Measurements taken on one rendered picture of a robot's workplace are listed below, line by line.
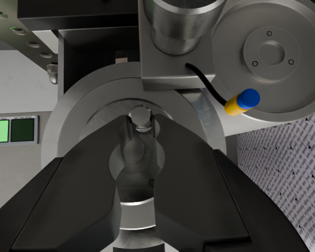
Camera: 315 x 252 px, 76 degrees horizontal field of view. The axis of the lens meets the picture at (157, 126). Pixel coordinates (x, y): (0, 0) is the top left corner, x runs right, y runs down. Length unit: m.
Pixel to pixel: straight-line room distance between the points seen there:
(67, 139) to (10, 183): 0.44
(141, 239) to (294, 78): 0.18
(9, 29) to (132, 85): 0.33
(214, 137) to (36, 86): 2.63
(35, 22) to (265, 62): 0.19
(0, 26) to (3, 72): 2.51
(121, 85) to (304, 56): 0.16
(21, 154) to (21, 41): 0.26
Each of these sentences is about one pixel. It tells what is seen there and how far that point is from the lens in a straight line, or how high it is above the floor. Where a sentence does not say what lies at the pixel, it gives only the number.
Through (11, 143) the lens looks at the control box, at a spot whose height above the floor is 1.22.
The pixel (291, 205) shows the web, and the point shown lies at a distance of 0.30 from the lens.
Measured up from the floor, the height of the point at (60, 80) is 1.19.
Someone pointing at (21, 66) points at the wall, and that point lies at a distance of 2.90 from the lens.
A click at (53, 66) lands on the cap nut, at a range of 0.57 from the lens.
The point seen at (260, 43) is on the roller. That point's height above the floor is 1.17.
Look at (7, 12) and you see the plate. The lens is 0.42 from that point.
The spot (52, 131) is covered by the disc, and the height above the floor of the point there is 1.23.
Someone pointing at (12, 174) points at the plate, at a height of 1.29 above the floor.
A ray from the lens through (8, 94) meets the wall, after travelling 2.85.
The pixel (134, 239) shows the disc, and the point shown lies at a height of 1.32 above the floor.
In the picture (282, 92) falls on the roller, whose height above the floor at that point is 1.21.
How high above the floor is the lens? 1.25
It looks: 7 degrees down
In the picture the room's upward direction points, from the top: 177 degrees clockwise
